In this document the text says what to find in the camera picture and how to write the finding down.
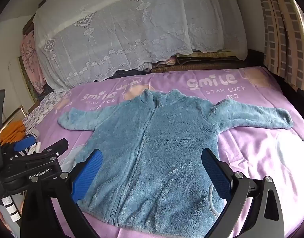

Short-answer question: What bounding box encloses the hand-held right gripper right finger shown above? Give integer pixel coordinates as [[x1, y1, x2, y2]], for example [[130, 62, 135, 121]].
[[202, 147, 285, 238]]

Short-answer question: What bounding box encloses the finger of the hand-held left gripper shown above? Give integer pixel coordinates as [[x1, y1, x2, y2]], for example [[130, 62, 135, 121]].
[[1, 135, 37, 158], [16, 138, 69, 168]]

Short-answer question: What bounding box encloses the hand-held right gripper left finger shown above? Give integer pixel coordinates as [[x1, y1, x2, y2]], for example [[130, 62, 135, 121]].
[[20, 149, 104, 238]]

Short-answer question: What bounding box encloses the blue fleece zip jacket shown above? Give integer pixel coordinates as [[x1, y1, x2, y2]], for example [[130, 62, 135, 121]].
[[58, 89, 293, 230]]

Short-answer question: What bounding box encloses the orange cloth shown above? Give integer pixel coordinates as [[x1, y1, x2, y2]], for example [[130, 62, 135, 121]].
[[0, 120, 27, 147]]

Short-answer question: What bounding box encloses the purple floral sheet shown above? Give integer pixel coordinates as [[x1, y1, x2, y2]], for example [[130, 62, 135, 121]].
[[23, 90, 73, 134]]

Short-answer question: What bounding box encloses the purple printed blanket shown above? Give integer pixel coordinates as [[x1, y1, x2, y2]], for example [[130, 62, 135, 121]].
[[23, 66, 304, 238]]

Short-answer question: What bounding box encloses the pink floral cloth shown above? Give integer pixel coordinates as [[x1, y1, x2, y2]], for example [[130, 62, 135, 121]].
[[20, 31, 47, 95]]

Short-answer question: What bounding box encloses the stack of dark folded blankets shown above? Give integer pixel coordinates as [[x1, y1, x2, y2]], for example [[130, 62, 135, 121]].
[[151, 51, 248, 73]]

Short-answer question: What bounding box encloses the white lace cover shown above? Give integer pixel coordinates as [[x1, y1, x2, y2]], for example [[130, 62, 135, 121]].
[[33, 0, 249, 91]]

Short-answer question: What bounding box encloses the beige checked curtain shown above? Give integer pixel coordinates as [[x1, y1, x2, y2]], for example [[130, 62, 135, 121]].
[[255, 0, 304, 91]]

